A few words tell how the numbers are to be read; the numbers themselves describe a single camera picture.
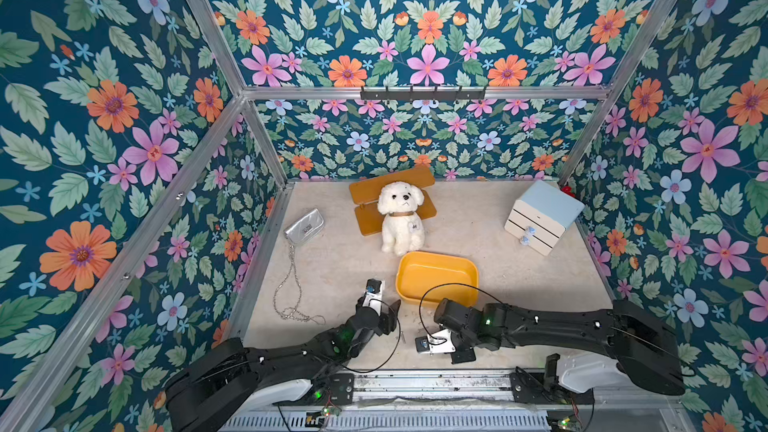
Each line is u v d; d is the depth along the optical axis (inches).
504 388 29.5
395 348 27.2
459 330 24.3
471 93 36.6
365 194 38.1
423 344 26.1
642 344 16.6
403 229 35.7
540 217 36.0
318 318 33.9
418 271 37.4
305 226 39.0
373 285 28.9
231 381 16.9
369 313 26.1
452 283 24.7
